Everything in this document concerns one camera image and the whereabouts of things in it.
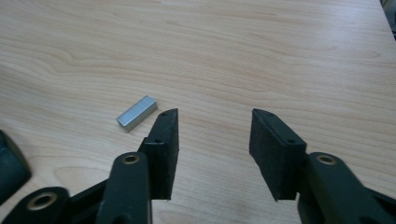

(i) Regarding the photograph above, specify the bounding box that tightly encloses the silver staple strip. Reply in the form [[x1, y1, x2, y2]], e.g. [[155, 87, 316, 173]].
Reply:
[[116, 94, 159, 133]]

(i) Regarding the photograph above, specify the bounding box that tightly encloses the black stapler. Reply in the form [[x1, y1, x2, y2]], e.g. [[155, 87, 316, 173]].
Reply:
[[0, 130, 33, 205]]

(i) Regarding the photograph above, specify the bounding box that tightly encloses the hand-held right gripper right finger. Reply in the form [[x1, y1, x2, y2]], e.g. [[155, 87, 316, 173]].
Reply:
[[248, 107, 396, 224]]

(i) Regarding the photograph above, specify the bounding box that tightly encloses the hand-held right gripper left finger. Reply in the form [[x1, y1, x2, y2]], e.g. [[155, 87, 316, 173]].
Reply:
[[96, 107, 180, 224]]

